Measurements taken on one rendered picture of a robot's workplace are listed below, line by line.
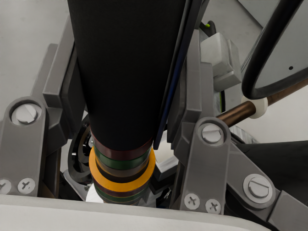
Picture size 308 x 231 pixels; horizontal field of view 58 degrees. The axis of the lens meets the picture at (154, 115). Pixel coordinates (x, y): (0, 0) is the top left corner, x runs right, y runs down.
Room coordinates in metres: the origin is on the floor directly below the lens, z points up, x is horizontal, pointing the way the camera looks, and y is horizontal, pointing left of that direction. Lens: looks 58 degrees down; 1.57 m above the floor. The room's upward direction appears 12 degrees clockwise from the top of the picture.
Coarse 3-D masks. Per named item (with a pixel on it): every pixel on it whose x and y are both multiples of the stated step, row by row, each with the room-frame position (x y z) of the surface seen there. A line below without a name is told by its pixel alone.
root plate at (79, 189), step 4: (64, 172) 0.14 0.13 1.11; (68, 172) 0.14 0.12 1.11; (64, 176) 0.13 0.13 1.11; (68, 176) 0.13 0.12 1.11; (68, 180) 0.13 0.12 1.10; (72, 180) 0.13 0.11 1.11; (72, 184) 0.12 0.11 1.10; (76, 184) 0.13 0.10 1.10; (80, 184) 0.13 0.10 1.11; (76, 188) 0.12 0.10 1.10; (80, 188) 0.12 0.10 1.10; (80, 192) 0.12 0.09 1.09; (84, 192) 0.12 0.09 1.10; (80, 196) 0.11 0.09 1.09; (84, 196) 0.11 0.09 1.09; (84, 200) 0.11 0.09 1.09
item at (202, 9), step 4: (204, 0) 0.31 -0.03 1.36; (208, 0) 0.37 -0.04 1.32; (204, 4) 0.33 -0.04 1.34; (200, 8) 0.31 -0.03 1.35; (204, 8) 0.38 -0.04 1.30; (200, 12) 0.34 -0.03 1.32; (200, 16) 0.37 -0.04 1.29; (200, 20) 0.39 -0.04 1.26; (196, 24) 0.36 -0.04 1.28; (196, 28) 0.38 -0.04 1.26
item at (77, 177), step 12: (84, 120) 0.19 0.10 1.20; (84, 132) 0.17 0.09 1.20; (72, 144) 0.16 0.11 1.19; (84, 144) 0.16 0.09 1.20; (72, 156) 0.14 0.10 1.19; (84, 156) 0.13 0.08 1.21; (72, 168) 0.12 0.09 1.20; (84, 168) 0.12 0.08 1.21; (84, 180) 0.10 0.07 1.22; (168, 192) 0.12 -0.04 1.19; (156, 204) 0.10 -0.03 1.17; (168, 204) 0.11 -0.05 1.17
